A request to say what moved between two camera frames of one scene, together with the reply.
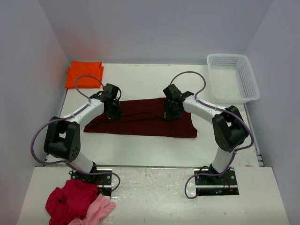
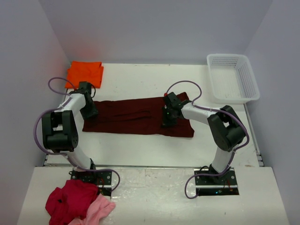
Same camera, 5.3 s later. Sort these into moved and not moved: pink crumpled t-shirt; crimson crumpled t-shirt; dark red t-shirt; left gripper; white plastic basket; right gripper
Moved: left gripper; right gripper
Not moved: white plastic basket; pink crumpled t-shirt; dark red t-shirt; crimson crumpled t-shirt
